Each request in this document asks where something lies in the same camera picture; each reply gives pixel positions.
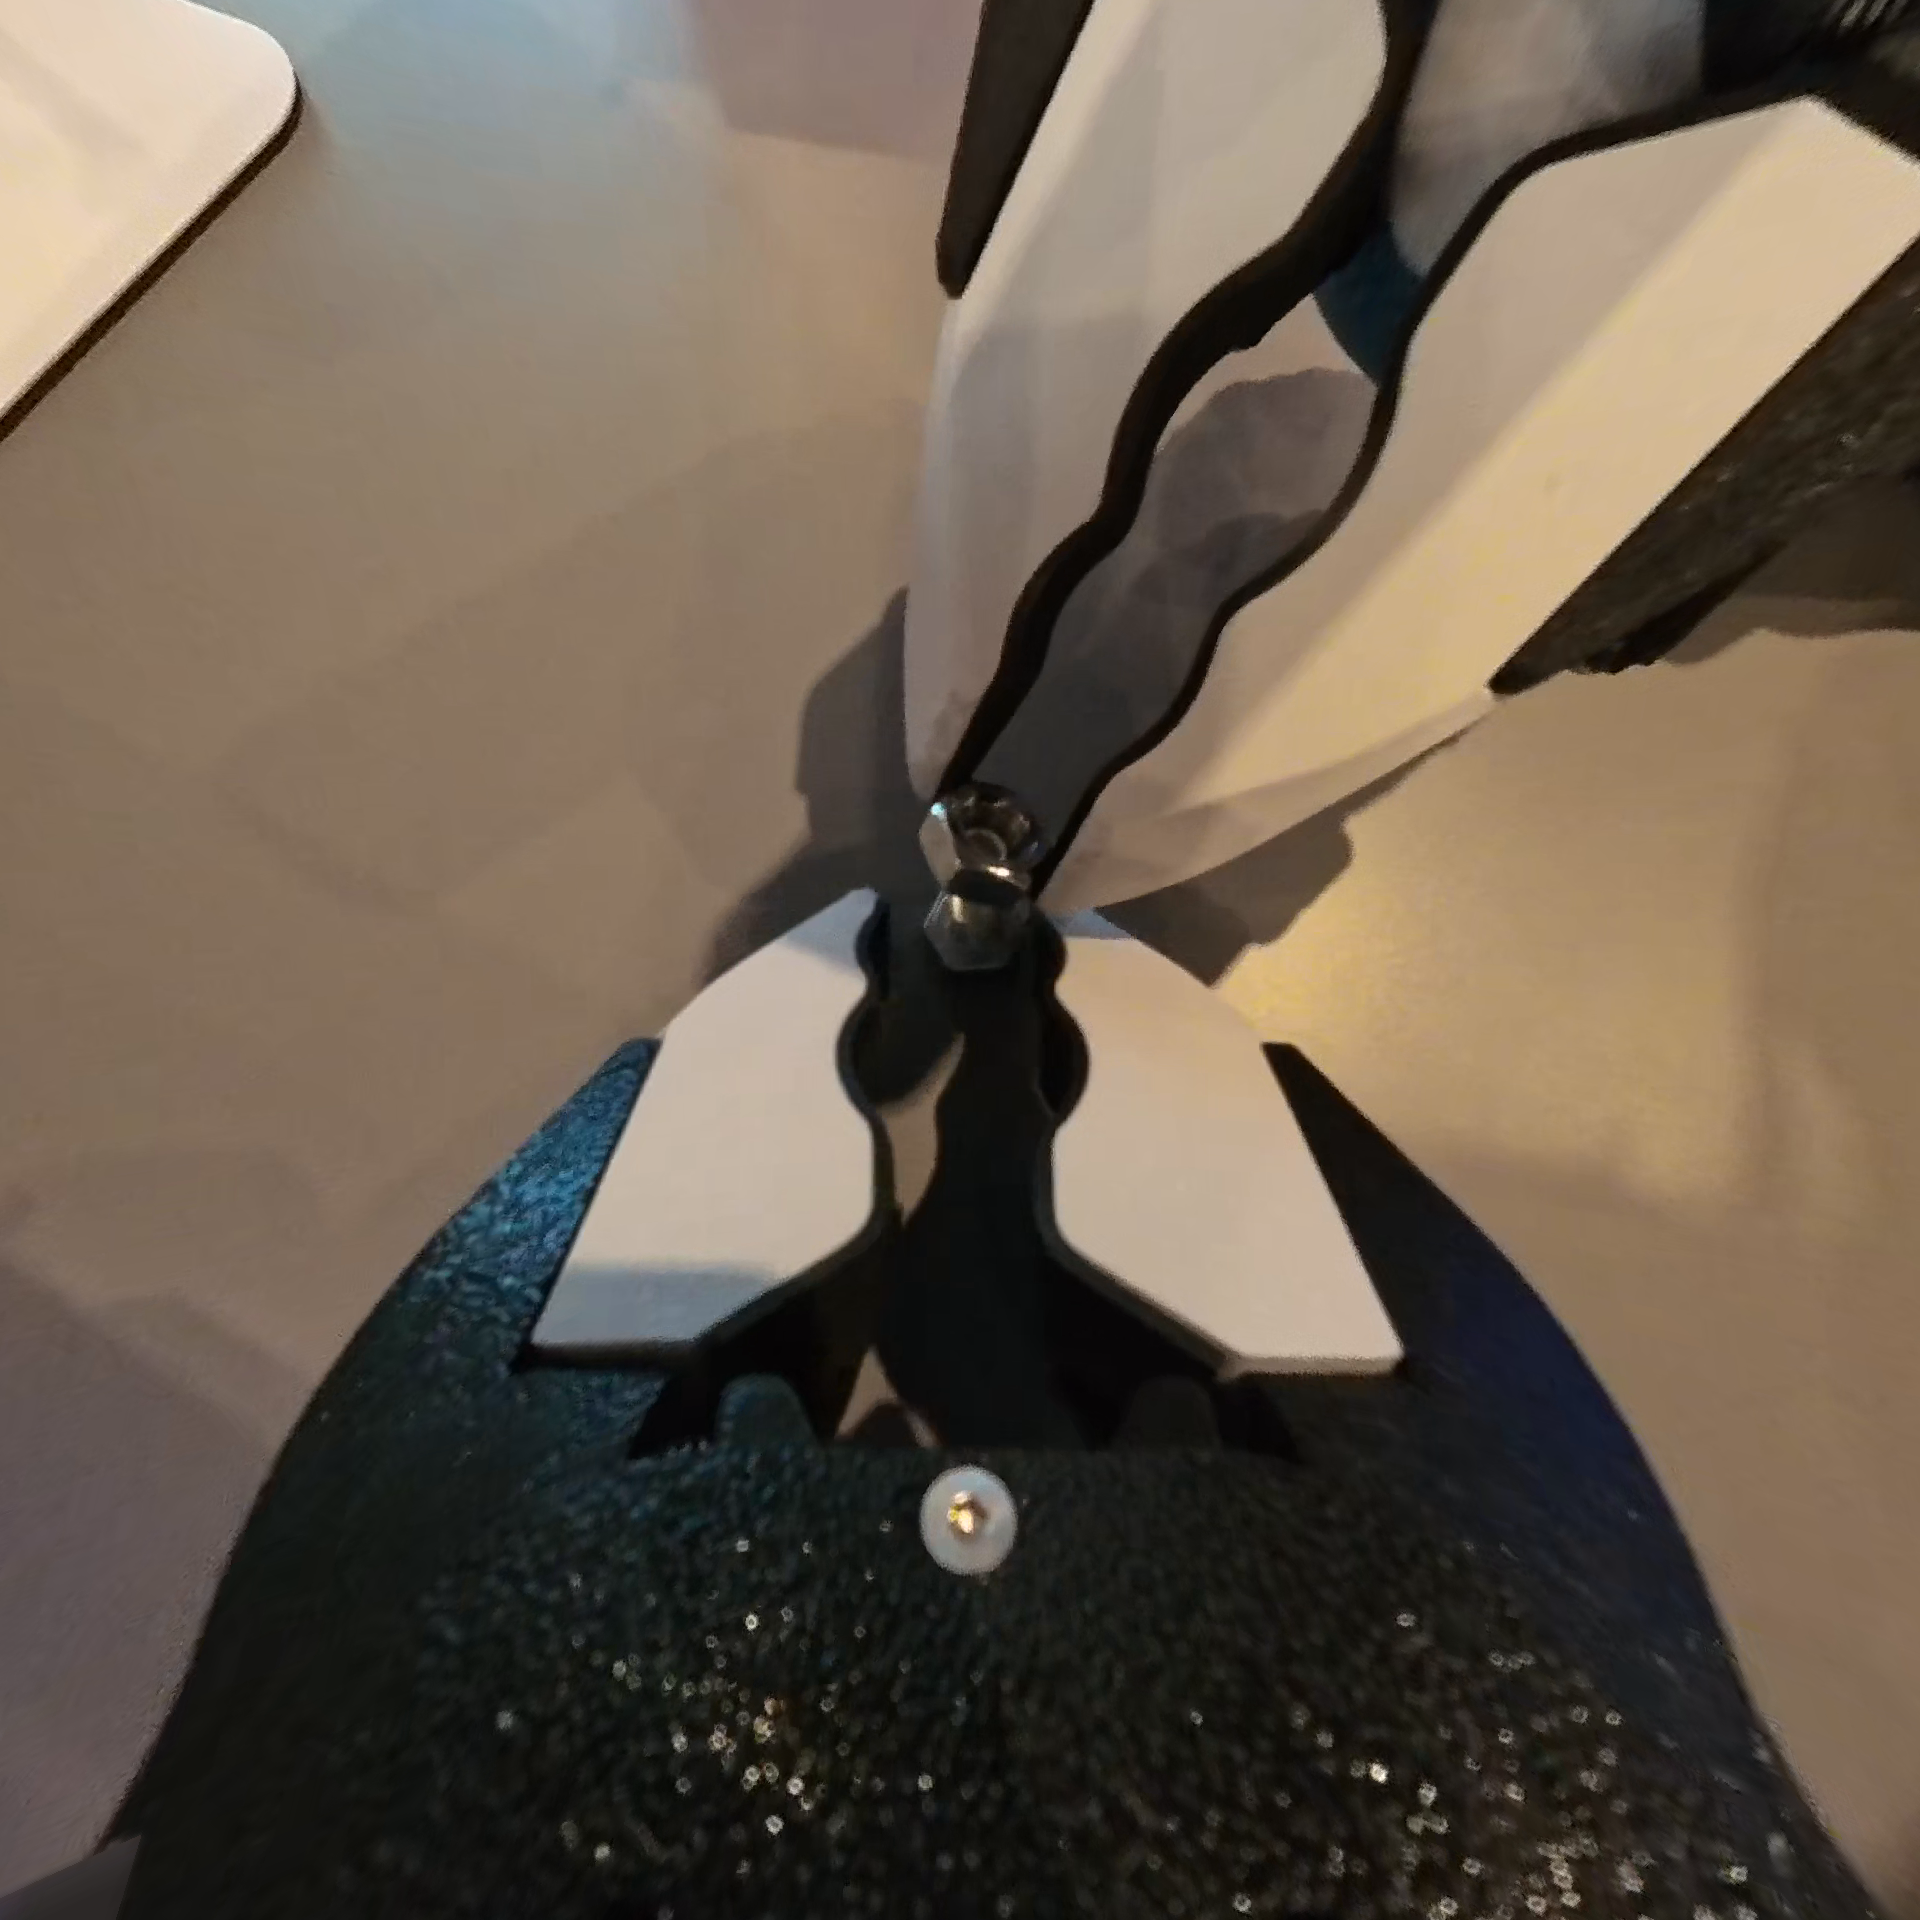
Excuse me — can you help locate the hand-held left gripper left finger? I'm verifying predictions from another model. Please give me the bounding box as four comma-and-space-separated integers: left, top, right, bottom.
528, 883, 923, 1366

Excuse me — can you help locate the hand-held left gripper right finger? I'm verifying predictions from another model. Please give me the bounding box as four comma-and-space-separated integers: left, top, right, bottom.
1035, 911, 1408, 1383

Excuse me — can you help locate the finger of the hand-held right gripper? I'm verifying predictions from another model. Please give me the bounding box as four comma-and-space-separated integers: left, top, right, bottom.
1050, 93, 1920, 909
903, 0, 1433, 805

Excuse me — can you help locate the wooden board document stand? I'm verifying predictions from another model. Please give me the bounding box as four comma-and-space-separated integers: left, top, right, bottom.
0, 0, 303, 441

